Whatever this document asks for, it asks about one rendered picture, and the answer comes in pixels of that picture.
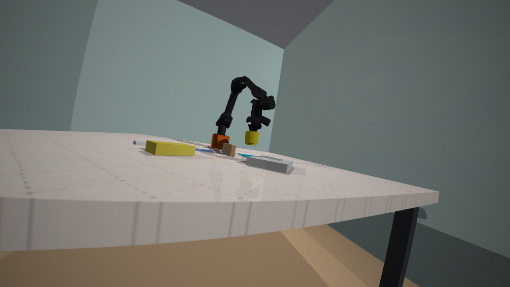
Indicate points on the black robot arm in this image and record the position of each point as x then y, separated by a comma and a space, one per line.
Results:
263, 102

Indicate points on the yellow flat block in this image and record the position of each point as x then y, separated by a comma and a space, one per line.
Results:
169, 148

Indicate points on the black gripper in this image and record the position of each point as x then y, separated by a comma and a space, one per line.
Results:
255, 122

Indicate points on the brown wooden plank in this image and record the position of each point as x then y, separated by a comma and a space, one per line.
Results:
229, 149

